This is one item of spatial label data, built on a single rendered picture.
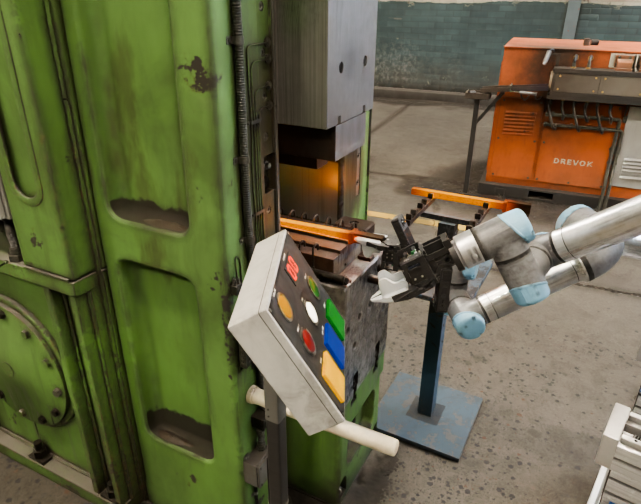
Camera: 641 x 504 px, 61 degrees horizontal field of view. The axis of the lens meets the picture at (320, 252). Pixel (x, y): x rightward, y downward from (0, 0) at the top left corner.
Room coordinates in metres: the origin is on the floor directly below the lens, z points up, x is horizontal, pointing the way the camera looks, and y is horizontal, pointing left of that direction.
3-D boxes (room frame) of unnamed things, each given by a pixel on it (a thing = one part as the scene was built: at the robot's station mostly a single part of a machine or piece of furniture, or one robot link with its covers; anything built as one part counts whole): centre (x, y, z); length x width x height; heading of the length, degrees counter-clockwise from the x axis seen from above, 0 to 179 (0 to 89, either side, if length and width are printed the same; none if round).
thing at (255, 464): (1.22, 0.18, 0.36); 0.09 x 0.07 x 0.12; 153
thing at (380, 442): (1.14, -0.01, 0.62); 0.44 x 0.05 x 0.05; 63
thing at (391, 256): (1.43, -0.24, 0.98); 0.12 x 0.08 x 0.09; 63
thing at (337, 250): (1.58, 0.10, 0.96); 0.42 x 0.20 x 0.09; 63
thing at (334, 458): (1.63, 0.09, 0.23); 0.55 x 0.37 x 0.47; 63
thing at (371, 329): (1.63, 0.09, 0.69); 0.56 x 0.38 x 0.45; 63
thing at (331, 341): (0.94, -0.03, 1.01); 0.07 x 0.05 x 0.07; 178
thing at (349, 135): (1.58, 0.10, 1.32); 0.42 x 0.20 x 0.10; 63
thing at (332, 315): (1.04, -0.03, 1.01); 0.07 x 0.05 x 0.07; 178
